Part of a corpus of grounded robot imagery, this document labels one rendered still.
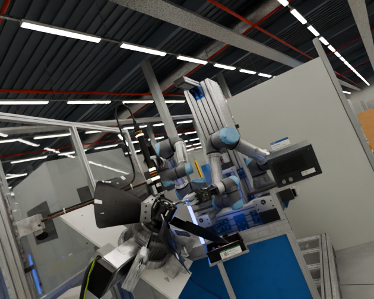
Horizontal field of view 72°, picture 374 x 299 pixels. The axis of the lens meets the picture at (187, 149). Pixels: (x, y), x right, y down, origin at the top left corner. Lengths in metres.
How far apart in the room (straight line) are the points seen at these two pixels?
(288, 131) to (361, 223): 1.20
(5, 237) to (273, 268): 1.44
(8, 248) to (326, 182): 2.82
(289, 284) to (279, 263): 0.14
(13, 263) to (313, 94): 2.93
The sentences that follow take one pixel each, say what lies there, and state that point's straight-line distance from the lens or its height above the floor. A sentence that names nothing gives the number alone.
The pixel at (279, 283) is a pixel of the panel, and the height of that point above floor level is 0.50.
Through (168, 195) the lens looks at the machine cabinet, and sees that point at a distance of 5.71.
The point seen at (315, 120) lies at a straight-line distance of 3.15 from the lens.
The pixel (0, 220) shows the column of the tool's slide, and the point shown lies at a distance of 1.43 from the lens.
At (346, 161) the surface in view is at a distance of 3.20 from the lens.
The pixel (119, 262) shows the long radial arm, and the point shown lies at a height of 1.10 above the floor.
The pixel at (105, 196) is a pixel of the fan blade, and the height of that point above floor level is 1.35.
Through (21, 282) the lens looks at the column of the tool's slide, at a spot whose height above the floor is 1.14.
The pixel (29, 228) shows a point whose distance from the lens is 1.41.
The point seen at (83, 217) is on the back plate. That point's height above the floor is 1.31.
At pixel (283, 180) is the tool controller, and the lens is 1.62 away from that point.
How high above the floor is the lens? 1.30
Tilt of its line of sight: 6 degrees up
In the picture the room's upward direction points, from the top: 21 degrees counter-clockwise
